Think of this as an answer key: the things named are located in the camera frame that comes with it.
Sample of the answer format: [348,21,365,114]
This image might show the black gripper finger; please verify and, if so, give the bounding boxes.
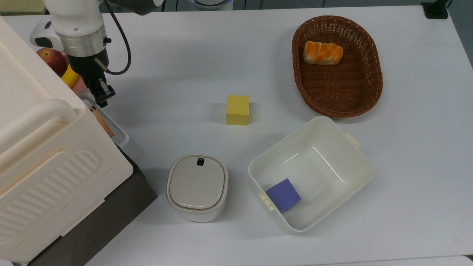
[98,76,116,108]
[86,76,106,106]

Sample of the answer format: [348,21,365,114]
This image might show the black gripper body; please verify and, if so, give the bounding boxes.
[68,48,111,79]

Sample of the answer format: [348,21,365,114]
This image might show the clear tray with pencil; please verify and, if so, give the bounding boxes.
[79,95,129,149]

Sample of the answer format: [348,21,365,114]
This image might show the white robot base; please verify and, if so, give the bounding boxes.
[188,0,234,10]

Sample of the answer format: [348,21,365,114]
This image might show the pink plate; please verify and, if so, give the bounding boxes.
[61,52,90,96]

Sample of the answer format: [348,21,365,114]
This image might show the yellow toy banana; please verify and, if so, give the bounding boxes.
[61,65,80,88]

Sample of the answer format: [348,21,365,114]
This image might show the red toy apple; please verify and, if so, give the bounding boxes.
[36,48,68,77]

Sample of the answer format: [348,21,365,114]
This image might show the beige background cabinet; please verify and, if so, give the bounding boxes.
[0,0,47,15]

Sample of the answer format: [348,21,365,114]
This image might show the cream plastic storage box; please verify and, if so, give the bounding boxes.
[0,17,134,264]

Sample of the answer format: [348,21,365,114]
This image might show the white lidded canister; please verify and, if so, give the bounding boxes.
[166,154,229,222]

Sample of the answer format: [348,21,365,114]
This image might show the yellow cube block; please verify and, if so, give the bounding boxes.
[226,95,250,126]

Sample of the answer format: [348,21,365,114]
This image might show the purple cube block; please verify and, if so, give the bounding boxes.
[266,178,302,213]

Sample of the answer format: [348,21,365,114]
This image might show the toy bread loaf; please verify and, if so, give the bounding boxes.
[303,41,343,66]

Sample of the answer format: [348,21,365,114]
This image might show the brown wicker basket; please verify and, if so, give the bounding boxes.
[292,16,383,118]

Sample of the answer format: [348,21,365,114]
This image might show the white plastic bin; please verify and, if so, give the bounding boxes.
[248,116,375,233]

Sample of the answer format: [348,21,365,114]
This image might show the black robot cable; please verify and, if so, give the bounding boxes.
[103,0,132,76]

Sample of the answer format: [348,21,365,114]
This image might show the black table clamp mount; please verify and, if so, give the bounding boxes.
[421,0,450,20]

